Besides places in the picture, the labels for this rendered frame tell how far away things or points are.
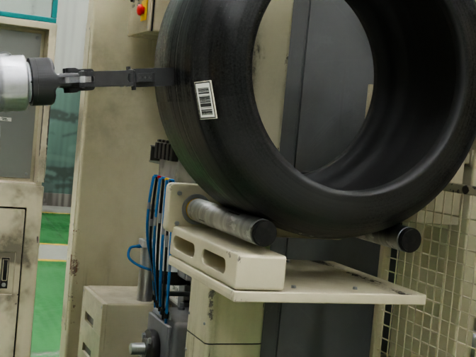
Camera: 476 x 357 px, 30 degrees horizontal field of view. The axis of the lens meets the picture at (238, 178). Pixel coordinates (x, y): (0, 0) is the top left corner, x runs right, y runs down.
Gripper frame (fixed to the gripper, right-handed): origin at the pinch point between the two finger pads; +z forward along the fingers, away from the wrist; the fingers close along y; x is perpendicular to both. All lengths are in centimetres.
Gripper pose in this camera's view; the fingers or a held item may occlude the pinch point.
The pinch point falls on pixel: (152, 77)
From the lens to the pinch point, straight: 148.0
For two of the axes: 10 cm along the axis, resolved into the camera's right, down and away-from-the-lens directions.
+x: 0.4, 9.9, 1.0
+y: -3.7, -0.8, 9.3
